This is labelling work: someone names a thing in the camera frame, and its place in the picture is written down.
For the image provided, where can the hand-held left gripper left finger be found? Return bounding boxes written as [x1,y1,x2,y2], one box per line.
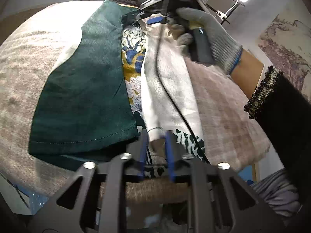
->
[31,129,149,233]

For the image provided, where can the black cable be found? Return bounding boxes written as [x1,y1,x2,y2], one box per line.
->
[155,22,212,165]

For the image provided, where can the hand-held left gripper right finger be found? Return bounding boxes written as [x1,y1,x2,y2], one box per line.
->
[165,130,285,233]

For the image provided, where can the person's right hand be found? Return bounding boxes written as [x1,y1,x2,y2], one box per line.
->
[175,7,244,75]

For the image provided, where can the landscape wall hanging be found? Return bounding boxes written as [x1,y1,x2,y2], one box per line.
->
[258,13,311,95]

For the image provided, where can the dark green garment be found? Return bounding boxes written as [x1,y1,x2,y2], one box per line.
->
[28,0,146,171]

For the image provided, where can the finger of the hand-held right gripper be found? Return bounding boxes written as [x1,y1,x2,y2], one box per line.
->
[135,12,167,26]
[140,0,170,13]

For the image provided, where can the blue patterned sheet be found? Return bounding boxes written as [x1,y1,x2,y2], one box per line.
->
[6,178,50,211]

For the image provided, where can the person's right forearm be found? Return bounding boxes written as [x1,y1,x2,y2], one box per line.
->
[230,49,311,199]

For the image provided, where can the person's grey pants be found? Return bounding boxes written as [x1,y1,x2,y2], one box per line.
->
[251,169,303,224]

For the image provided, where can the white printed garment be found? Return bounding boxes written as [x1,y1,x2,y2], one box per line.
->
[120,17,207,179]

